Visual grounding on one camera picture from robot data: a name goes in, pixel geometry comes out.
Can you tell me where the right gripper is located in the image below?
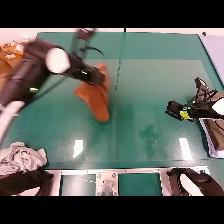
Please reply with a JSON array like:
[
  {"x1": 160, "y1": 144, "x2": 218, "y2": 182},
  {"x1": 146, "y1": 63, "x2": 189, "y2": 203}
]
[{"x1": 165, "y1": 100, "x2": 198, "y2": 123}]

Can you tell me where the orange-brown T-shirt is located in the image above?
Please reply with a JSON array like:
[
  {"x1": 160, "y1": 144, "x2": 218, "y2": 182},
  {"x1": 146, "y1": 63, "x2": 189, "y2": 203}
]
[{"x1": 73, "y1": 63, "x2": 112, "y2": 123}]

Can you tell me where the white garment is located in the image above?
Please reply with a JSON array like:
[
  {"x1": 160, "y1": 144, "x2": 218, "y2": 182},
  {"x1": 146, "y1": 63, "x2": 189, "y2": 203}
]
[{"x1": 198, "y1": 118, "x2": 224, "y2": 159}]

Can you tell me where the pale lilac cloth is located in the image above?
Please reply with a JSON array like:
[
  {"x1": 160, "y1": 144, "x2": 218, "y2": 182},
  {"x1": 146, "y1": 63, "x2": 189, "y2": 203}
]
[{"x1": 199, "y1": 33, "x2": 224, "y2": 88}]

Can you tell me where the grey garment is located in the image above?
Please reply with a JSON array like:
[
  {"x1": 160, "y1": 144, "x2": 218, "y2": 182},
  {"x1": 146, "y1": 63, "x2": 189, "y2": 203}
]
[{"x1": 0, "y1": 141, "x2": 49, "y2": 177}]

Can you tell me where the heap of orange clothes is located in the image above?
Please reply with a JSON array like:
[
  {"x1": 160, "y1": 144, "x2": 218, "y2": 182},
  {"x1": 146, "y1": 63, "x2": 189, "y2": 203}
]
[{"x1": 0, "y1": 39, "x2": 32, "y2": 78}]

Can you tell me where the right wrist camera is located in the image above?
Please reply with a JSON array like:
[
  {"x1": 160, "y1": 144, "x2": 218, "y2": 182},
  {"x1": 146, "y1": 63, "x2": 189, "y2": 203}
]
[{"x1": 194, "y1": 76, "x2": 214, "y2": 101}]

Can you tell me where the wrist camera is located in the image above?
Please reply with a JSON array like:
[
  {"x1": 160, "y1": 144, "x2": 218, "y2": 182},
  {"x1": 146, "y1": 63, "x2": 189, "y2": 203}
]
[
  {"x1": 75, "y1": 28, "x2": 98, "y2": 45},
  {"x1": 194, "y1": 76, "x2": 214, "y2": 101}
]

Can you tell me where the silver frame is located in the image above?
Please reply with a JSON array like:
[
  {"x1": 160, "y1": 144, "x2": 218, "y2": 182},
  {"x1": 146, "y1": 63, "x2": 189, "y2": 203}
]
[{"x1": 43, "y1": 166, "x2": 212, "y2": 197}]

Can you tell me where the black cable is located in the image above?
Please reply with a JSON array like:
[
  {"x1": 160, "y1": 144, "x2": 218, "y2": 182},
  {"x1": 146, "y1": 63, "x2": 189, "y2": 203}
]
[{"x1": 77, "y1": 45, "x2": 105, "y2": 58}]

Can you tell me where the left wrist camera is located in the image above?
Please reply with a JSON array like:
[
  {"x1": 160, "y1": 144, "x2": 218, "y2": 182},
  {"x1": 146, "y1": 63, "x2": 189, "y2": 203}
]
[{"x1": 75, "y1": 28, "x2": 98, "y2": 45}]

